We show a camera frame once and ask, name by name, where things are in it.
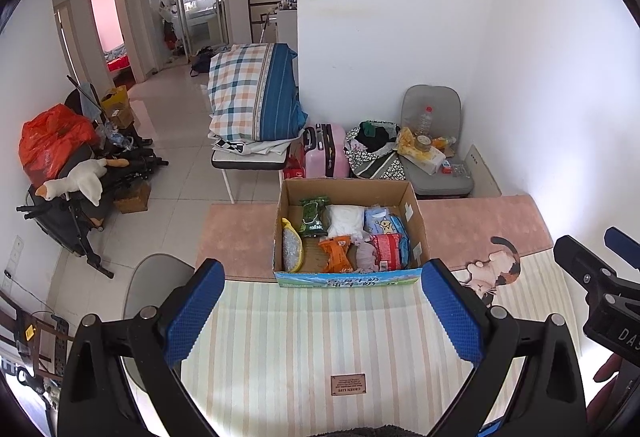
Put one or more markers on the plaid folded bedding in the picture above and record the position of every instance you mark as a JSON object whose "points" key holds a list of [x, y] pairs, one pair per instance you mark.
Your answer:
{"points": [[250, 92]]}

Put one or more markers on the brown mat label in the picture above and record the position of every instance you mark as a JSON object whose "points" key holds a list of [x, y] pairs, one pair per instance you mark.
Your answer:
{"points": [[348, 384]]}

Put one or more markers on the purple cloth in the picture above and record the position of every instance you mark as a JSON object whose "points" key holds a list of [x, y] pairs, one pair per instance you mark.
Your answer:
{"points": [[367, 257]]}

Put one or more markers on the pink suitcase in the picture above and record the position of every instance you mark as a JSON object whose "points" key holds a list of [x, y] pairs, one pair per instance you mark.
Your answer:
{"points": [[332, 152]]}

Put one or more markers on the silver scrubber packet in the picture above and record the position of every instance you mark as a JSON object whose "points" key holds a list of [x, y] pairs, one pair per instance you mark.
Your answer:
{"points": [[292, 247]]}

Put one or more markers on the patterned bag with clothes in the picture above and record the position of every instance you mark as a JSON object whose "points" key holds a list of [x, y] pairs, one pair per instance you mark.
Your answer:
{"points": [[372, 157]]}

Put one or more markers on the white leaning panel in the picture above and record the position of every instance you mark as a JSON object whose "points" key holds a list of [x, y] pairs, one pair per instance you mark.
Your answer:
{"points": [[482, 172]]}

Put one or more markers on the brown tape roll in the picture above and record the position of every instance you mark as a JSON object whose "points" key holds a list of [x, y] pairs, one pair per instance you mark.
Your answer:
{"points": [[423, 143]]}

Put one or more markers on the white wall socket strip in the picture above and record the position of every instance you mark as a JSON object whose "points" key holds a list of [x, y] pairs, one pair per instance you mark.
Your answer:
{"points": [[16, 257]]}

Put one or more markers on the white tissue box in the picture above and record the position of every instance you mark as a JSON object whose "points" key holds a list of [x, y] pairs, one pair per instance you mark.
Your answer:
{"points": [[425, 162]]}

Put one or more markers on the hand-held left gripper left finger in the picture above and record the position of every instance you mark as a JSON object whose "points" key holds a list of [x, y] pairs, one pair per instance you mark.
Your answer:
{"points": [[195, 312]]}

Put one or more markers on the clear plastic bottle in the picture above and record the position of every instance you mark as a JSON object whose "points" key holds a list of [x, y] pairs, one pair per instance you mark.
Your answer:
{"points": [[426, 122]]}

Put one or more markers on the grey padded chair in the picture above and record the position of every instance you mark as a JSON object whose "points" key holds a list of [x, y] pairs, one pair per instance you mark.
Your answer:
{"points": [[432, 97]]}

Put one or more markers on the black floor bag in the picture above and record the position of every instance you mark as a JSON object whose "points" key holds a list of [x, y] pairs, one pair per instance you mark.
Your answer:
{"points": [[201, 62]]}

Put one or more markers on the black stroller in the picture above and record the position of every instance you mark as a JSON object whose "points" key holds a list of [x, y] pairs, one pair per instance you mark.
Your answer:
{"points": [[70, 222]]}

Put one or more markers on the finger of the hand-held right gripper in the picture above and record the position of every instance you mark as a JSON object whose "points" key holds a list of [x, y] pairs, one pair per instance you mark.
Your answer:
{"points": [[622, 242], [580, 262]]}

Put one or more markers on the folding bed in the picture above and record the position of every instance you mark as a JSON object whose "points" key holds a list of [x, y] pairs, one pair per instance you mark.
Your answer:
{"points": [[247, 159]]}

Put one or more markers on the red snack packet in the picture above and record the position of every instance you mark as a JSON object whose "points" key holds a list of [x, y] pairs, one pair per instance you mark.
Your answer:
{"points": [[387, 252]]}

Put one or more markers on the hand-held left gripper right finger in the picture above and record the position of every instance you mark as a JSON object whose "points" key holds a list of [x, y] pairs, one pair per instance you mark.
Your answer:
{"points": [[452, 312]]}

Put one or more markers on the white soft packet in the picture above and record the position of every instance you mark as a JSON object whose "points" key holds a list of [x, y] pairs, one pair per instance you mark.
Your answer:
{"points": [[345, 221]]}

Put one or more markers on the green wet wipe packet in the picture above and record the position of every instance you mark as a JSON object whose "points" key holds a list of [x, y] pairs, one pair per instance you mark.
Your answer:
{"points": [[314, 217]]}

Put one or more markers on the blue cat print tissue pack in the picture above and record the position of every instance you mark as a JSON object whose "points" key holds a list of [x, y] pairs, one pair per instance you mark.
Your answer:
{"points": [[382, 222]]}

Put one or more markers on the blue and white packet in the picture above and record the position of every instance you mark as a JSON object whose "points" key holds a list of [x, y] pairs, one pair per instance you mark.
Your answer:
{"points": [[405, 242]]}

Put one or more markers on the striped table mat with cat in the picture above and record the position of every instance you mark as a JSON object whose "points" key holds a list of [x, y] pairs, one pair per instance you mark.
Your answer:
{"points": [[320, 332]]}

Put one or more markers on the small brown cardboard box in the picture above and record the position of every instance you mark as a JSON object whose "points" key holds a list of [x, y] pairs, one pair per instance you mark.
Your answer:
{"points": [[132, 198]]}

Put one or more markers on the orange snack packet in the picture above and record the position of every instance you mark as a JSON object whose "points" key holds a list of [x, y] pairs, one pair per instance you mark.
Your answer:
{"points": [[336, 256]]}

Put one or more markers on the cardboard box with blue print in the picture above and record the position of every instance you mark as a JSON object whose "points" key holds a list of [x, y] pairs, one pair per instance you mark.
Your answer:
{"points": [[350, 279]]}

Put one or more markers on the black power strip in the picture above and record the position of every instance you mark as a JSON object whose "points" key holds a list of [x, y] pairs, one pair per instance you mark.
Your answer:
{"points": [[60, 342]]}

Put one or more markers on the yellow plastic bag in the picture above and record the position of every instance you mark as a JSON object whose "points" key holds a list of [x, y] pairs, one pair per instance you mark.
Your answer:
{"points": [[407, 142]]}

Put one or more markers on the orange plastic bag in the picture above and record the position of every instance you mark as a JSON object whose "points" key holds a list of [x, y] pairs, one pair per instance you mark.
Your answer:
{"points": [[50, 142]]}

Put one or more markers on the white goose plush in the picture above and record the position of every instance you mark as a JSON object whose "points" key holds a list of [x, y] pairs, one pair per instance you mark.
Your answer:
{"points": [[82, 182]]}

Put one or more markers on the red box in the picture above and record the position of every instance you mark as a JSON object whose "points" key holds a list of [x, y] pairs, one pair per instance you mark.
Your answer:
{"points": [[295, 164]]}

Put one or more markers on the person's dark fleece clothing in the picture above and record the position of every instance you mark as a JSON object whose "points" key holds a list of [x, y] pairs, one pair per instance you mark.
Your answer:
{"points": [[370, 432]]}

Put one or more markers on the person's right hand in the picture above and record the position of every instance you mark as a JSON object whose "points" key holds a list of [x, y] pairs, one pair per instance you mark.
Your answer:
{"points": [[607, 369]]}

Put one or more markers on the yellow paper bag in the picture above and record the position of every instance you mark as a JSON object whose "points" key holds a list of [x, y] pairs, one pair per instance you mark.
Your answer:
{"points": [[116, 104]]}

